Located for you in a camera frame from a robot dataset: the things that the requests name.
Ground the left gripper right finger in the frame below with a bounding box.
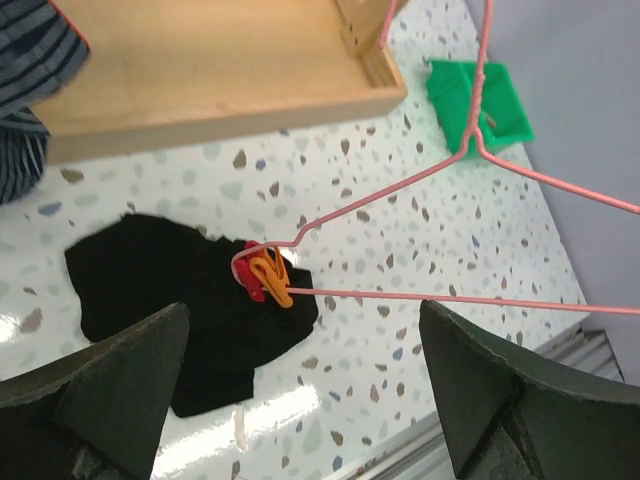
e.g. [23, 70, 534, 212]
[419, 301, 639, 479]

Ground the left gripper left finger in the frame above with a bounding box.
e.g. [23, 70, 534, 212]
[1, 304, 189, 479]

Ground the striped navy underwear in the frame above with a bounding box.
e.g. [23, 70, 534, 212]
[1, 0, 90, 204]

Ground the red clothespin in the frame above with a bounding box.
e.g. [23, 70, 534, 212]
[232, 251, 266, 303]

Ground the orange clothespin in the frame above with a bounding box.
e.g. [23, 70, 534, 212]
[248, 247, 293, 308]

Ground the green clip bin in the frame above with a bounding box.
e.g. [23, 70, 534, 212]
[424, 59, 536, 161]

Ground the wooden clothes rack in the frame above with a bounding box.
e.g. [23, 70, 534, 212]
[34, 0, 407, 164]

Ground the aluminium mounting rail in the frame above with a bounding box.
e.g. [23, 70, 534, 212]
[329, 329, 624, 479]

